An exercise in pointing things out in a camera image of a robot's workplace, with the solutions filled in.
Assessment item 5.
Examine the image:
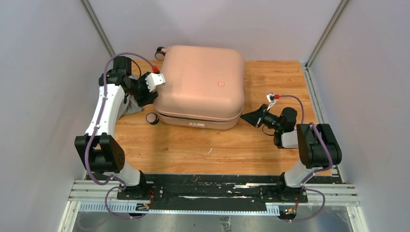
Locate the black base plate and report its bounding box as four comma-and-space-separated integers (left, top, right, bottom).
117, 174, 308, 212

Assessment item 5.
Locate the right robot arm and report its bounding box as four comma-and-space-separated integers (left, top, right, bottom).
241, 104, 342, 202

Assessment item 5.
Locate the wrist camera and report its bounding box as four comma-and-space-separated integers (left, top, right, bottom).
145, 72, 166, 92
266, 92, 277, 109

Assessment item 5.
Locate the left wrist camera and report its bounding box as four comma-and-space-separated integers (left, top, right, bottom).
145, 72, 166, 92

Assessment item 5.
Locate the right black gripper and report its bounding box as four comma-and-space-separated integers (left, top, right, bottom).
240, 104, 283, 131

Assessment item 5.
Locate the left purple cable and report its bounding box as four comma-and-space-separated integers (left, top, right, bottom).
84, 52, 159, 220

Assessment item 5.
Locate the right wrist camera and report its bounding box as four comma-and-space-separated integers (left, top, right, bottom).
266, 92, 277, 109

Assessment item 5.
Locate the pink suitcase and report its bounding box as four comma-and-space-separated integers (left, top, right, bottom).
153, 45, 245, 130

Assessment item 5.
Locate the grey cloth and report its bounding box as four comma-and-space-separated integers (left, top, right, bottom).
117, 89, 144, 120

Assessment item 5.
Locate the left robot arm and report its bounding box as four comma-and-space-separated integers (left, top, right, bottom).
74, 53, 166, 200

